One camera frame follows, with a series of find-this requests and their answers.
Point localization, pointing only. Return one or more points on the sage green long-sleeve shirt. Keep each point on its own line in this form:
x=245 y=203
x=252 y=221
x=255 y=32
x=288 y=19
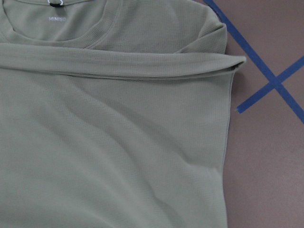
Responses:
x=113 y=114

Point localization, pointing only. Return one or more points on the white shirt tag loop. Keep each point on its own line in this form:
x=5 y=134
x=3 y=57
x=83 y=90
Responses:
x=56 y=3

